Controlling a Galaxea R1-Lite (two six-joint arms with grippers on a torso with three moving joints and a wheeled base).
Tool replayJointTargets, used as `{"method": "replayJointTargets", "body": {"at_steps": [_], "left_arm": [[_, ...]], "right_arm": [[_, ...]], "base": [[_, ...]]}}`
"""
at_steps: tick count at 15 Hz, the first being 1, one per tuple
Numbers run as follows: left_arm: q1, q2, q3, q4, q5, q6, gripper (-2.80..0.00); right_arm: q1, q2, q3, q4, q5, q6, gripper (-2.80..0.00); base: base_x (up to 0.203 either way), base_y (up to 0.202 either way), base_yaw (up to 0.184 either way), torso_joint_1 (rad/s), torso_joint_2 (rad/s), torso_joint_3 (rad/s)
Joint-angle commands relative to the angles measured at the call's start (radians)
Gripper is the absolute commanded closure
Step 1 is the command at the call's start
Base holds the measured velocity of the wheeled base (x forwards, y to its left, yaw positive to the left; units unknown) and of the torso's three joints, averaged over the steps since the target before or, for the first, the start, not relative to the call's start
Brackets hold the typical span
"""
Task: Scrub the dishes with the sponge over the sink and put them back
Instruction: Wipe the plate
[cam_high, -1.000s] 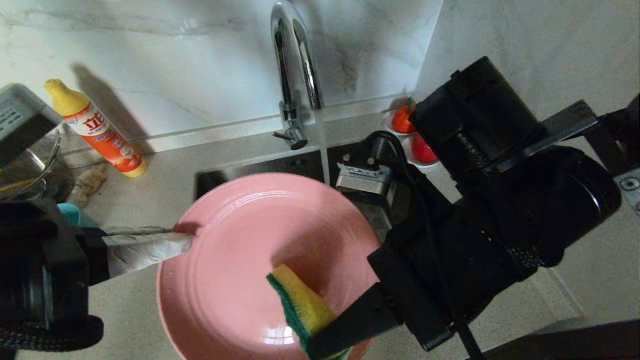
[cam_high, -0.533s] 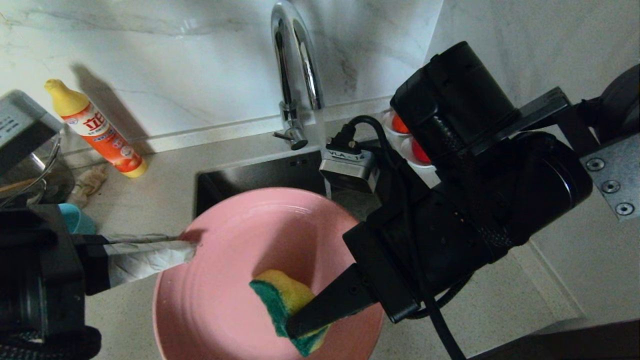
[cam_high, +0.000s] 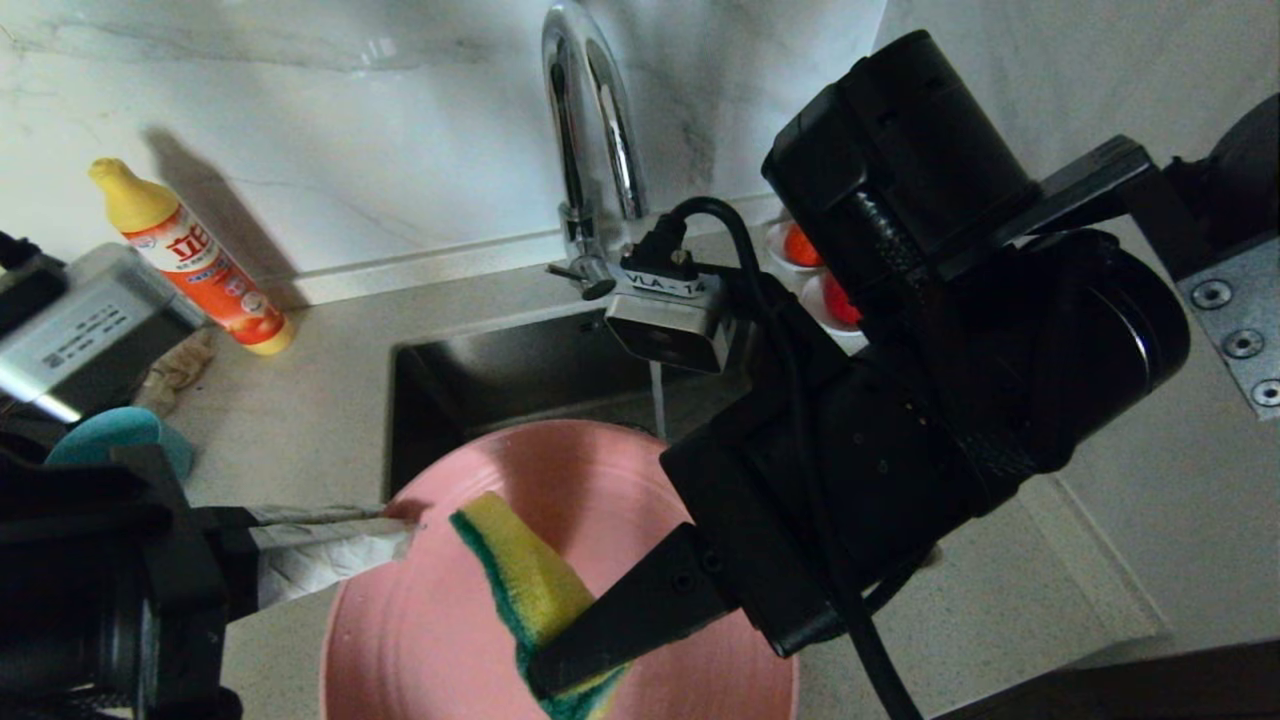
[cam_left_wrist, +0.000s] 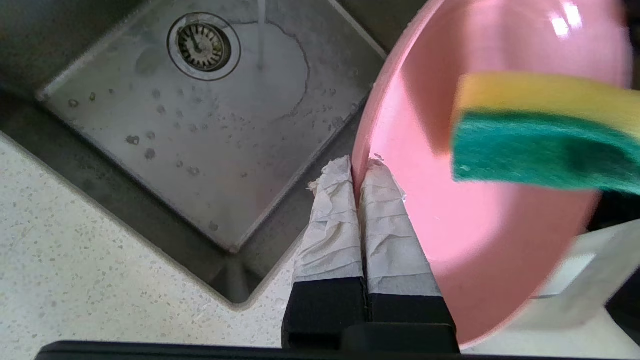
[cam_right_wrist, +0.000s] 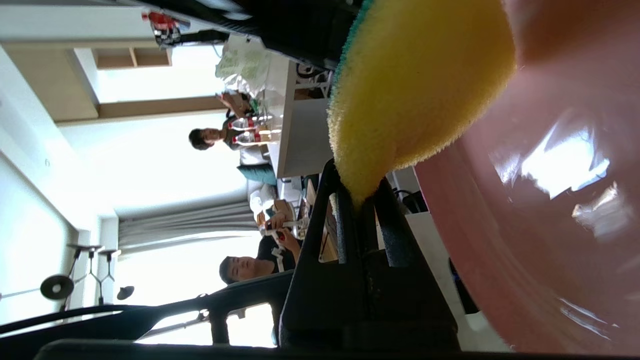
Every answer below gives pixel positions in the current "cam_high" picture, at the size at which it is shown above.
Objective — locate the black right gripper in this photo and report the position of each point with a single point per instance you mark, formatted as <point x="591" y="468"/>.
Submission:
<point x="880" y="460"/>

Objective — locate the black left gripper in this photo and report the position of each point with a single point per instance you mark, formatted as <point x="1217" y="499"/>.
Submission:
<point x="90" y="600"/>

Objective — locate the yellow green sponge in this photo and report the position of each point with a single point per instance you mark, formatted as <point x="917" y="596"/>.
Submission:
<point x="530" y="580"/>

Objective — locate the pink plate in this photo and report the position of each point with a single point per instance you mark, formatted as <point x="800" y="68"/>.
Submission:
<point x="440" y="640"/>

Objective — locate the teal bowl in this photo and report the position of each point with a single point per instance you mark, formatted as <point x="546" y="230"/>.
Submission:
<point x="110" y="430"/>

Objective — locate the orange dish soap bottle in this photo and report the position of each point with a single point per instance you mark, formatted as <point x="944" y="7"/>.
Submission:
<point x="215" y="285"/>

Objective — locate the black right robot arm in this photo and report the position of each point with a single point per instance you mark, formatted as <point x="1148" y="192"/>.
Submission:
<point x="900" y="130"/>

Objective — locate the stainless steel sink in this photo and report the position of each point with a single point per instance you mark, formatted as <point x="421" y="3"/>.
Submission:
<point x="480" y="380"/>

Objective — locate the crumpled white cloth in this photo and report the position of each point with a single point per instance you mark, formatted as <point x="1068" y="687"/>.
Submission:
<point x="180" y="370"/>

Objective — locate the red apple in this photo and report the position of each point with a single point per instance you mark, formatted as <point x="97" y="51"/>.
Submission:
<point x="840" y="300"/>

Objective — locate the red tomato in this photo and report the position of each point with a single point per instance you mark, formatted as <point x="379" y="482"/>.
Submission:
<point x="800" y="245"/>

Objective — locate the chrome gooseneck faucet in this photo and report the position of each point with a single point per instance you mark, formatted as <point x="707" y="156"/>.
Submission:
<point x="565" y="150"/>

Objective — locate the grey robot torso plate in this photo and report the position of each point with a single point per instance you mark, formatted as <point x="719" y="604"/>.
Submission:
<point x="1235" y="320"/>

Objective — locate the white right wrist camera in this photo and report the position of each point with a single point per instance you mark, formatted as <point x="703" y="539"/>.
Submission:
<point x="665" y="330"/>

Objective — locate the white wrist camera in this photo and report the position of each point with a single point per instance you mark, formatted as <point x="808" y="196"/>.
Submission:
<point x="665" y="330"/>
<point x="90" y="330"/>

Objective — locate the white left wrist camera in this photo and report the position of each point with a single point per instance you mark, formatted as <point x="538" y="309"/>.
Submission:
<point x="90" y="330"/>

